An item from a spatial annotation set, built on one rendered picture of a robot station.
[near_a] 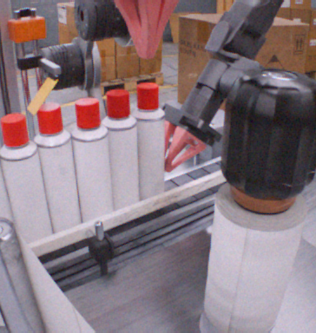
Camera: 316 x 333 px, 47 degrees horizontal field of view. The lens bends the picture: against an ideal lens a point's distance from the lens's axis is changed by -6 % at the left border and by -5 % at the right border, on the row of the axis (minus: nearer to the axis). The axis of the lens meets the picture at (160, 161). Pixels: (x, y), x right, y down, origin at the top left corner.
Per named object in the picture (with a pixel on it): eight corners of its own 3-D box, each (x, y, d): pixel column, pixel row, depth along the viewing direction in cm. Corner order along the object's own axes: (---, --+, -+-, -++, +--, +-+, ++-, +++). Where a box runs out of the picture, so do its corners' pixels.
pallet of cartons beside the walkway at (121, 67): (165, 85, 417) (165, 3, 374) (94, 98, 380) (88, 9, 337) (119, 62, 508) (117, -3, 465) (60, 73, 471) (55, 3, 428)
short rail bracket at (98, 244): (102, 294, 53) (93, 231, 47) (92, 282, 55) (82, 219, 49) (121, 285, 55) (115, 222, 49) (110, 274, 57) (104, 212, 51)
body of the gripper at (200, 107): (196, 130, 59) (220, 89, 58) (158, 111, 66) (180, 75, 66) (218, 146, 63) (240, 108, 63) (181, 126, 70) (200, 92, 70)
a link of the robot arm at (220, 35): (248, 43, 67) (218, 20, 62) (296, 52, 58) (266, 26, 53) (221, 101, 69) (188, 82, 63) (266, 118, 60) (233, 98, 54)
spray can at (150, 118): (152, 212, 63) (151, 93, 53) (128, 202, 65) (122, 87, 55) (170, 199, 66) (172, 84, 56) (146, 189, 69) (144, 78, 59)
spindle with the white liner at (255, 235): (234, 370, 37) (291, 101, 22) (184, 321, 43) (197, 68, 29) (288, 329, 41) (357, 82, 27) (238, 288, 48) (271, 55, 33)
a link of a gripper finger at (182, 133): (161, 170, 60) (192, 119, 60) (136, 153, 65) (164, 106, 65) (186, 183, 65) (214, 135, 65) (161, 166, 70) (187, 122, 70)
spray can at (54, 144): (50, 243, 56) (27, 115, 46) (49, 222, 60) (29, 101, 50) (83, 238, 57) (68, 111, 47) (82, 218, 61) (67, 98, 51)
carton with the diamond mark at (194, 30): (226, 129, 100) (233, 26, 87) (176, 102, 118) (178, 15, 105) (299, 110, 114) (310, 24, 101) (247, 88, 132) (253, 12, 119)
